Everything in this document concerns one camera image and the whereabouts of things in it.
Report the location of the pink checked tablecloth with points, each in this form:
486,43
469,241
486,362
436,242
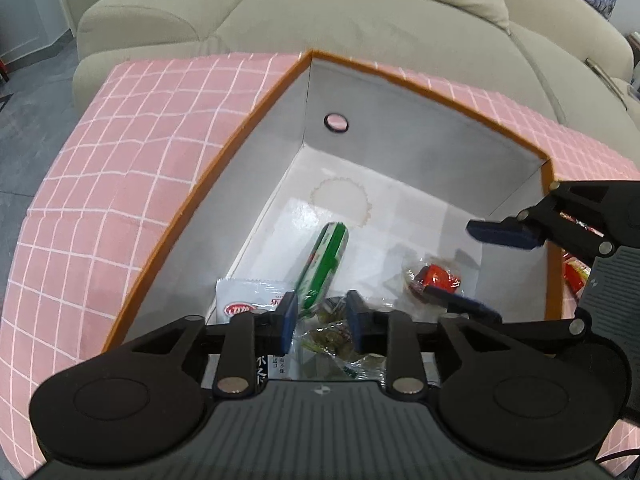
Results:
125,160

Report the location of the white packet red label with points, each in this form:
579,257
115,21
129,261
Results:
240,305

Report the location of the orange cardboard box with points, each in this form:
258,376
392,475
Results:
400,160

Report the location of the clear packet red candy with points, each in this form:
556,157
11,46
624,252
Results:
437,277

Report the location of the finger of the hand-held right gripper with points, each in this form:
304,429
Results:
500,232
465,305

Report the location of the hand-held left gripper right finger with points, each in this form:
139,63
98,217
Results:
357,322

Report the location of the small brown snack packet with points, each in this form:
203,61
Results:
325,337

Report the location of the large red snack bag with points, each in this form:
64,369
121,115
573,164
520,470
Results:
574,275

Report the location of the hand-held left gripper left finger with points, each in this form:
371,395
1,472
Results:
287,320

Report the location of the beige sofa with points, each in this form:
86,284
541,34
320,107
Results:
350,15

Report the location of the green sausage stick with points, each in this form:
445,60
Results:
325,260

